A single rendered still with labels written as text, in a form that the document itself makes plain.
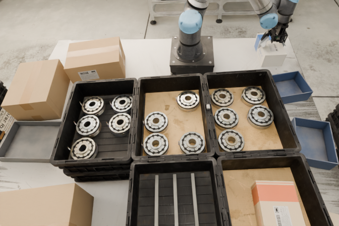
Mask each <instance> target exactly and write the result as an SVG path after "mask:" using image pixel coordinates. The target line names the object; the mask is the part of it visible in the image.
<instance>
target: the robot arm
mask: <svg viewBox="0 0 339 226"><path fill-rule="evenodd" d="M249 2H250V4H251V5H252V7H253V9H254V11H255V12H256V14H257V16H258V17H259V19H260V21H259V22H260V25H261V27H262V28H263V29H269V30H268V31H267V32H265V33H264V34H263V36H262V38H261V40H260V42H259V44H258V48H259V47H261V46H262V47H265V46H266V43H267V41H268V40H269V36H271V43H273V42H275V41H276V42H279V43H282V44H283V46H286V44H285V42H286V39H287V36H288V34H287V32H286V28H288V26H289V25H288V23H289V21H290V20H291V17H292V15H293V13H294V10H295V8H296V5H297V3H298V2H299V0H249ZM208 5H209V2H208V0H187V1H186V3H185V6H184V11H183V12H182V13H181V15H180V17H179V43H178V45H177V55H178V56H179V57H180V58H182V59H185V60H194V59H197V58H199V57H200V56H201V55H202V51H203V47H202V44H201V41H200V37H201V27H202V22H203V17H204V14H205V12H206V9H207V7H208ZM277 10H278V11H277ZM285 37H286V38H285Z"/></svg>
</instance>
